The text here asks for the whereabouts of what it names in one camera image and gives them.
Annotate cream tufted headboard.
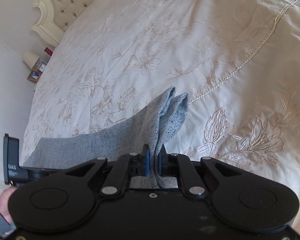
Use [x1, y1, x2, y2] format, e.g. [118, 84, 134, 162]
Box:
[31, 0, 95, 47]

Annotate red box on nightstand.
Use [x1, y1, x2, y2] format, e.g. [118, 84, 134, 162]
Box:
[44, 47, 53, 57]

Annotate wooden picture frame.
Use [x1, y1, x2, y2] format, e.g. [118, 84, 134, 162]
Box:
[27, 70, 42, 82]

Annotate cream embroidered bedspread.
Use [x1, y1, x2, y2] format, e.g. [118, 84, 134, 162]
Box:
[20, 0, 300, 226]

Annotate left hand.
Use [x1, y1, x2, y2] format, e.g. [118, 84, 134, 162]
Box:
[0, 186, 17, 224]

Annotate small white alarm clock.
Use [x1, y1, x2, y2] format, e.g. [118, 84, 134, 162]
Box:
[38, 62, 46, 72]

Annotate cream lamp shade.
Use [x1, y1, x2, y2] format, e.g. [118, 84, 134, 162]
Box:
[22, 50, 39, 69]

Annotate grey speckled pants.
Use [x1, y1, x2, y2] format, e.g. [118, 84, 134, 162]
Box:
[24, 87, 189, 189]

